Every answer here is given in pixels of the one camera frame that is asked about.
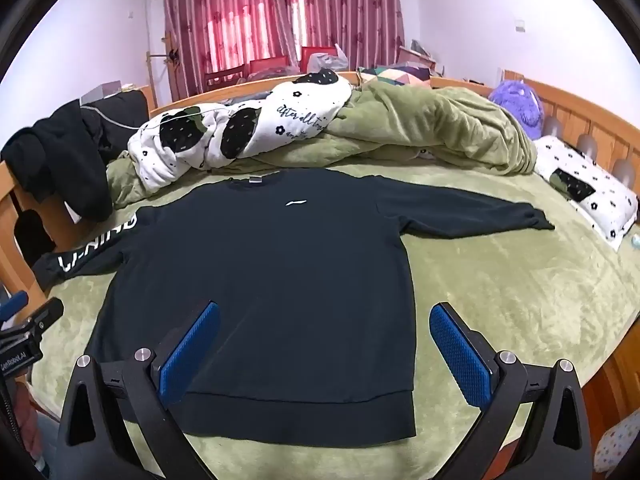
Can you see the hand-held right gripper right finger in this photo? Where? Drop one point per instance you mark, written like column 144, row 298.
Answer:
column 457, row 355

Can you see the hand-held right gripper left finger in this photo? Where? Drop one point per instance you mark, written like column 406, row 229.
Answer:
column 192, row 355

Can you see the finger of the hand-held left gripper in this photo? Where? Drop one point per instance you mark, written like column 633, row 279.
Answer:
column 12, row 305
column 42, row 312

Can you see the dark navy sweatshirt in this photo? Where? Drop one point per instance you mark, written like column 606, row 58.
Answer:
column 275, row 285

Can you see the black jacket pile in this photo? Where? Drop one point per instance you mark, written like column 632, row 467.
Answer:
column 60, row 150

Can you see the star print cloth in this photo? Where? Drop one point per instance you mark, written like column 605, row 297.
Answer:
column 617, row 445

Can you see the white flower print pillow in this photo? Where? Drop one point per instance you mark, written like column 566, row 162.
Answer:
column 600, row 195

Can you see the grey box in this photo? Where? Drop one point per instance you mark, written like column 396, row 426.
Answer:
column 100, row 92

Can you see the green crumpled quilt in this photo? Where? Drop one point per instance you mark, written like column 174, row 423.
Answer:
column 440, row 120

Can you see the purple plush toy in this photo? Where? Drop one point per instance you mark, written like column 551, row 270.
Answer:
column 515, row 105

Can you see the wooden coat rack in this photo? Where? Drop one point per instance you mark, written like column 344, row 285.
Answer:
column 150, row 70

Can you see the white quilt with black patches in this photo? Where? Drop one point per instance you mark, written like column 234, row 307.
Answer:
column 300, row 110

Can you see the colourful checkered cushion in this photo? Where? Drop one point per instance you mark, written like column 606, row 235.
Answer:
column 395, row 75

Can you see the pink cardboard box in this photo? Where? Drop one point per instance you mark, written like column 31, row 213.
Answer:
column 415, row 57

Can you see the clear plastic bag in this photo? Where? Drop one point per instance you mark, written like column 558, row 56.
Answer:
column 327, row 62

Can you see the red patterned curtain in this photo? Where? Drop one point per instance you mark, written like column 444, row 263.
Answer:
column 250, row 10

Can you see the wooden bed frame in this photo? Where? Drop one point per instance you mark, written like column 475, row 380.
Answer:
column 565, row 105

